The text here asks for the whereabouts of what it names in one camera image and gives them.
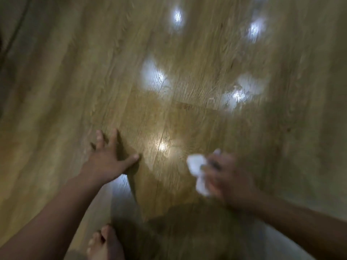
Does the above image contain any person's right forearm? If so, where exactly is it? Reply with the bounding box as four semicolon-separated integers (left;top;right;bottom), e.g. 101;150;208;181
243;192;347;260

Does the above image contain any person's left foot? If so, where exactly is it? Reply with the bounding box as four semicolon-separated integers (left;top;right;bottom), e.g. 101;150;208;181
86;224;126;260

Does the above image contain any person's left forearm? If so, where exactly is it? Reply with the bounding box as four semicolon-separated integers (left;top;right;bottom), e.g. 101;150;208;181
0;174;105;260

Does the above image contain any person's left hand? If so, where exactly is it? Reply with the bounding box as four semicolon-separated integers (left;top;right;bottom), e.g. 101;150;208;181
79;129;141;186

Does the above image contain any person's right hand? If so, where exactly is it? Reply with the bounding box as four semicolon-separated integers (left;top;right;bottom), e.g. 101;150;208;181
200;152;258;209

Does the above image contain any white towel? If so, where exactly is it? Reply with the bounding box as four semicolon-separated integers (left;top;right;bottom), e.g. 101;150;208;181
186;148;222;198

